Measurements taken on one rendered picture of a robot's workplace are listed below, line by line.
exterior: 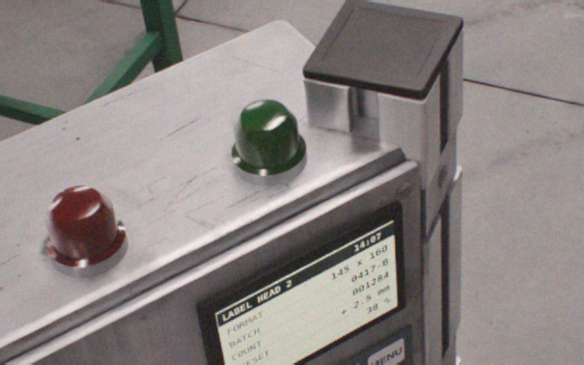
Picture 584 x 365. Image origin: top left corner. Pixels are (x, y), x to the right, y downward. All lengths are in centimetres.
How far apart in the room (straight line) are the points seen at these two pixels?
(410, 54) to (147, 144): 10
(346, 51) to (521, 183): 213
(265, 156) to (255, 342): 7
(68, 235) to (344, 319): 11
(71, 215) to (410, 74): 12
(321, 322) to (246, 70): 10
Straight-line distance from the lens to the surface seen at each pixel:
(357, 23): 45
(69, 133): 46
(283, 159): 42
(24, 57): 306
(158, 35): 269
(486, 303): 234
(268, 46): 48
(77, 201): 40
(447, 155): 47
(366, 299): 46
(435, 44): 44
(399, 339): 49
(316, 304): 44
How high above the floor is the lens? 177
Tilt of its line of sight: 43 degrees down
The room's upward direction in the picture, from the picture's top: 7 degrees counter-clockwise
